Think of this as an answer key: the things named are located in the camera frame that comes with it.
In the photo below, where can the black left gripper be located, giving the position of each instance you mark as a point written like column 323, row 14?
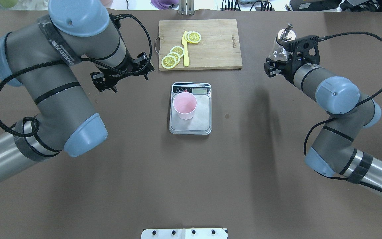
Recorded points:
column 122, row 68

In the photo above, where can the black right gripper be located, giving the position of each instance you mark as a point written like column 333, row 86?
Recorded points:
column 285, row 69

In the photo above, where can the glass sauce bottle steel cap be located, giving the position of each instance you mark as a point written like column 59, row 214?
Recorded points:
column 278, row 51

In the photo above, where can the pink plastic cup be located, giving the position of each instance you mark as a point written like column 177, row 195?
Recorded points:
column 185, row 104

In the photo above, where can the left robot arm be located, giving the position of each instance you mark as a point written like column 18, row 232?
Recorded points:
column 39, row 57

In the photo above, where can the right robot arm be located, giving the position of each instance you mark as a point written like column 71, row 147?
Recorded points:
column 332, row 154

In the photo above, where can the silver kitchen scale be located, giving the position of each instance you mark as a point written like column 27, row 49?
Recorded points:
column 200, row 123

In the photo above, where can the lemon slice middle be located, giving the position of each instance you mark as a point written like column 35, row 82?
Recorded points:
column 175, row 56

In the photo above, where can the yellow plastic knife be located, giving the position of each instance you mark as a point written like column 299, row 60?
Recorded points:
column 185, row 60

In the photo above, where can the bamboo cutting board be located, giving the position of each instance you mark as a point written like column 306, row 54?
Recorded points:
column 219, row 47

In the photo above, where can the lemon slice under left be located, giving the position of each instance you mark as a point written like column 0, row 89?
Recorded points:
column 186, row 37

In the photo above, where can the lemon slice front left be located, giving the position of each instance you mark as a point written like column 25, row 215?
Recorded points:
column 194, row 37

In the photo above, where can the aluminium frame post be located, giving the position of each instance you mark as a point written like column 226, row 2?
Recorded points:
column 186, row 7

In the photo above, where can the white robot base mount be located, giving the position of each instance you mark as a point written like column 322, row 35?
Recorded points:
column 185, row 233

